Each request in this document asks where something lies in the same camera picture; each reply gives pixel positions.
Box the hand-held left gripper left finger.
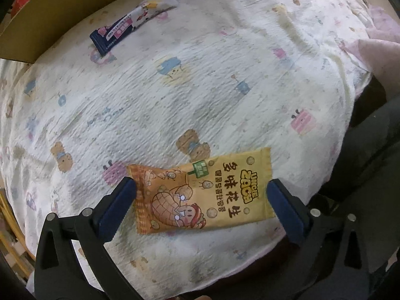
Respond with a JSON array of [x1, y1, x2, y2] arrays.
[[34, 176, 147, 300]]

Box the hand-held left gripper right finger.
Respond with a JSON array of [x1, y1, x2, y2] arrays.
[[267, 178, 371, 300]]

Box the orange peanut snack packet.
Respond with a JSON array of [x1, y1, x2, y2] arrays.
[[126, 147, 276, 235]]

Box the dark and white bar packet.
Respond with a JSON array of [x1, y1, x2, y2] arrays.
[[89, 0, 179, 57]]

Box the cardboard box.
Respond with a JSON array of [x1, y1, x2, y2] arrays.
[[0, 0, 216, 65]]

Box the person's dark trousers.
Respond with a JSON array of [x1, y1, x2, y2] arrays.
[[308, 78, 400, 300]]

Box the wooden rack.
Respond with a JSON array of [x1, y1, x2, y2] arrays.
[[0, 187, 35, 288]]

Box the white printed quilt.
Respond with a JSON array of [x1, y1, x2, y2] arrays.
[[0, 0, 376, 300]]

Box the pink fleece cloth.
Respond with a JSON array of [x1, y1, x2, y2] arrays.
[[340, 0, 400, 79]]

